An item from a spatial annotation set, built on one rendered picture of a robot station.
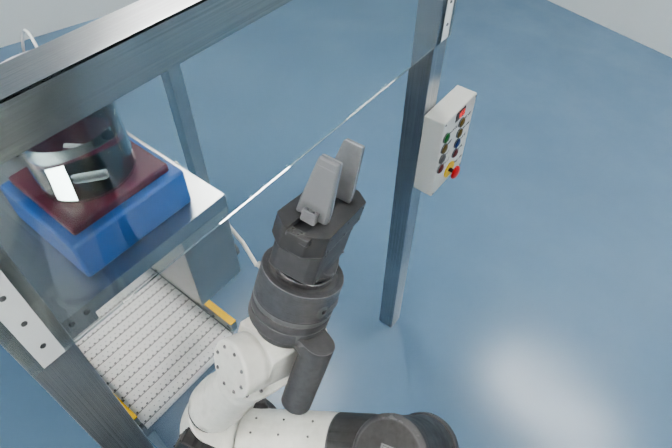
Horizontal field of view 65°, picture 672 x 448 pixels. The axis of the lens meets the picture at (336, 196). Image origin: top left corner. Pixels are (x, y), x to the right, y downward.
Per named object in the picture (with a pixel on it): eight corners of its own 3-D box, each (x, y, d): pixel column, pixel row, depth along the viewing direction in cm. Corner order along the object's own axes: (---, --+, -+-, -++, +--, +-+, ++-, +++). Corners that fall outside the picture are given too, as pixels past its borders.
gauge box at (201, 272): (241, 270, 107) (226, 204, 92) (202, 306, 101) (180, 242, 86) (171, 219, 116) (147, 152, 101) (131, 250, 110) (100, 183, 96)
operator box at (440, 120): (460, 164, 157) (478, 92, 138) (431, 197, 148) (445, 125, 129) (442, 155, 160) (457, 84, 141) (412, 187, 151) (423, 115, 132)
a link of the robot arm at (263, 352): (301, 261, 62) (278, 330, 67) (222, 285, 54) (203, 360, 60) (365, 327, 55) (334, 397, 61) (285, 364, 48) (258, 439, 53)
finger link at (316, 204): (349, 165, 45) (328, 223, 48) (317, 150, 46) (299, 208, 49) (341, 171, 44) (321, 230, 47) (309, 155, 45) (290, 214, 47)
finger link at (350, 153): (338, 136, 50) (320, 191, 53) (368, 150, 49) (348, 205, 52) (345, 132, 51) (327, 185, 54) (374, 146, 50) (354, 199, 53)
